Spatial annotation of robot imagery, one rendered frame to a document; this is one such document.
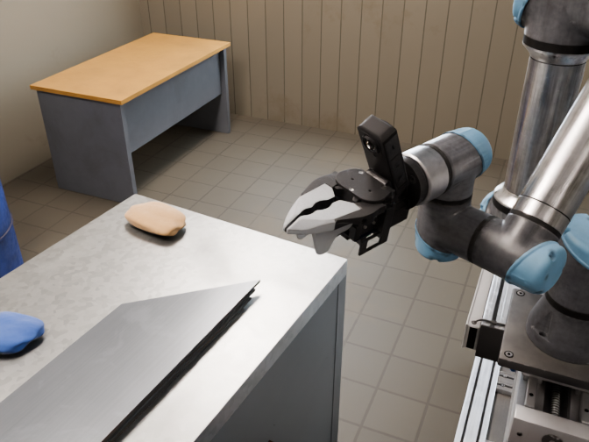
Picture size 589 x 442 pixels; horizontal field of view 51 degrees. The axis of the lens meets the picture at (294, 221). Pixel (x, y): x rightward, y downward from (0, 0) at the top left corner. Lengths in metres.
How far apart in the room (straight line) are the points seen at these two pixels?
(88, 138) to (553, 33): 3.03
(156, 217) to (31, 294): 0.32
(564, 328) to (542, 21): 0.52
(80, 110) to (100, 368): 2.69
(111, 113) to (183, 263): 2.26
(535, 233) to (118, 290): 0.81
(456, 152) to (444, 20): 3.33
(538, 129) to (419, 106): 3.30
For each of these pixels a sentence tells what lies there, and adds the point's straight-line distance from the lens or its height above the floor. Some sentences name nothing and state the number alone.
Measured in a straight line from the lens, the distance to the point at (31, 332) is 1.22.
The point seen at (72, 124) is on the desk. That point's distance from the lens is 3.77.
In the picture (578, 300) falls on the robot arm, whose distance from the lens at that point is 1.16.
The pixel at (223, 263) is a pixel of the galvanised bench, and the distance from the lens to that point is 1.34.
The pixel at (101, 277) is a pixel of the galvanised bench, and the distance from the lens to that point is 1.36.
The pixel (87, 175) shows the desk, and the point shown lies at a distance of 3.87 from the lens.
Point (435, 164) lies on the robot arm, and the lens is 0.84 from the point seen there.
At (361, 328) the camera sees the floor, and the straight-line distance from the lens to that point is 2.78.
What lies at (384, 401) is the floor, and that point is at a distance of 2.49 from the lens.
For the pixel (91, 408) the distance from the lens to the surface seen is 1.05.
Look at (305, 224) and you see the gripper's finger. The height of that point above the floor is 1.45.
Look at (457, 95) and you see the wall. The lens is 4.29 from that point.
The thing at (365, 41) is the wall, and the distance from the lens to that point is 4.34.
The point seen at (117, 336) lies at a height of 1.07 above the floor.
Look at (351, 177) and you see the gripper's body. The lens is 0.78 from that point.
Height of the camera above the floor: 1.83
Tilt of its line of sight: 32 degrees down
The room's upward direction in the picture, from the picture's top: straight up
